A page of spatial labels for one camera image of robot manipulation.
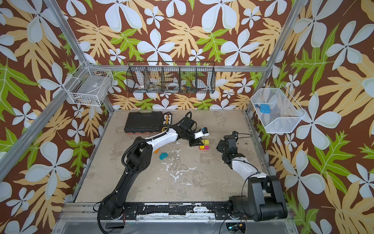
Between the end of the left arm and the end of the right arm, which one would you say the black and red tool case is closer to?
the end of the left arm

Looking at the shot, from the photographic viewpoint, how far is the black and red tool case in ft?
3.40

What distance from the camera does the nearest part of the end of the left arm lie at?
0.77 meters

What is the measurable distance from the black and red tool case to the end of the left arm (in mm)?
280
